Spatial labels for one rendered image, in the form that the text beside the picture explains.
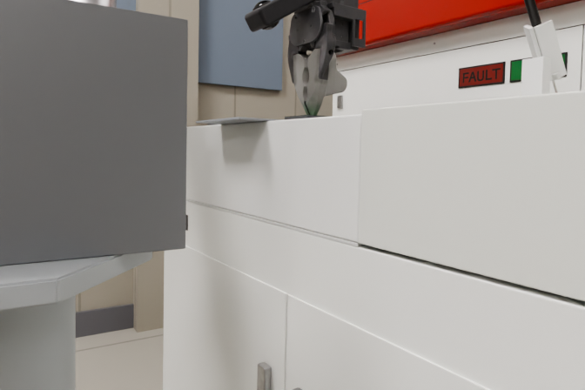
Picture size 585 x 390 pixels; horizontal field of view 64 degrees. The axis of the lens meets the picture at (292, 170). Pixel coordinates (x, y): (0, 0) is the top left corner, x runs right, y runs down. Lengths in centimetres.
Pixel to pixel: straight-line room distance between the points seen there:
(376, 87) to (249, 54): 143
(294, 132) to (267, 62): 217
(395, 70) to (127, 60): 98
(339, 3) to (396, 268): 38
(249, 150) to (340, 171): 21
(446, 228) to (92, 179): 32
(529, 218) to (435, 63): 90
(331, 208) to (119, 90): 26
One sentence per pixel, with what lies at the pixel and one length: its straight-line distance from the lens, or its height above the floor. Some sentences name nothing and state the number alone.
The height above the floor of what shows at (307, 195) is 86.
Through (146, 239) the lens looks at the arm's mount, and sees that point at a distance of 47.
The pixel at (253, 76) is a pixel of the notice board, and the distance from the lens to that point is 271.
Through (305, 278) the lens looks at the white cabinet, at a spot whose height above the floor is 76.
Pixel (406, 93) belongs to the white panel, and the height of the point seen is 108.
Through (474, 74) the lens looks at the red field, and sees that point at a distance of 119.
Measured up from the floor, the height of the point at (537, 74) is 103.
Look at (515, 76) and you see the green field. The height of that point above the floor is 109.
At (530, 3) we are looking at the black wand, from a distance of 72.
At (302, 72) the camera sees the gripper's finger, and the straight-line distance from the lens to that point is 66.
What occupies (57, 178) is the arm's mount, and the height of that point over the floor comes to 89.
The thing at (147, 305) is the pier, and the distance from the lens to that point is 253.
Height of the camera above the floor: 92
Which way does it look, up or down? 3 degrees down
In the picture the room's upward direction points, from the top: 1 degrees clockwise
